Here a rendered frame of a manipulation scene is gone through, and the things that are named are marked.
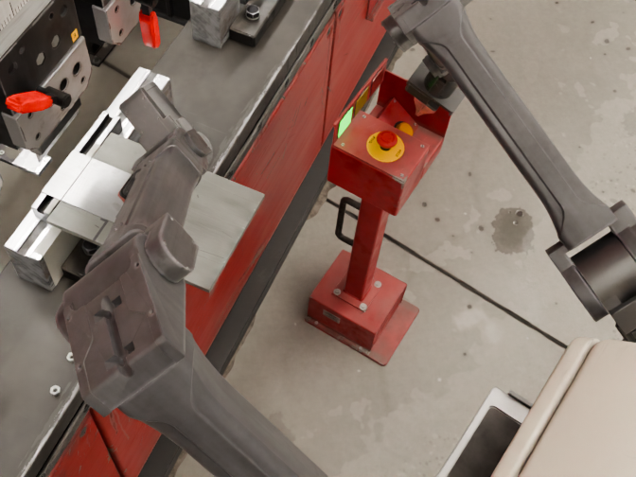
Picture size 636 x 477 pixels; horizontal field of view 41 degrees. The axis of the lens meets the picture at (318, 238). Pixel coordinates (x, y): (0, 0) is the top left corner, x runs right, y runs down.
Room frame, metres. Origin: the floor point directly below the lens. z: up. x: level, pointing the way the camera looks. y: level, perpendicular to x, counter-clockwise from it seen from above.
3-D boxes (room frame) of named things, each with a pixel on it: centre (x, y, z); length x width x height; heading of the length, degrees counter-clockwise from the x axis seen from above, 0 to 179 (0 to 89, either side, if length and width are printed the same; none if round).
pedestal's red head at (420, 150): (1.05, -0.12, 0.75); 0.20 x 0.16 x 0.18; 155
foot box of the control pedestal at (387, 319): (1.04, -0.14, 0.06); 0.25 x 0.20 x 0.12; 65
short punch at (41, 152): (0.71, 0.38, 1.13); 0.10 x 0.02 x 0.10; 162
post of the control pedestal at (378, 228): (1.05, -0.12, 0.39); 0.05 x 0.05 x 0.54; 65
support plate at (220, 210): (0.67, 0.24, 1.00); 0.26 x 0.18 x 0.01; 72
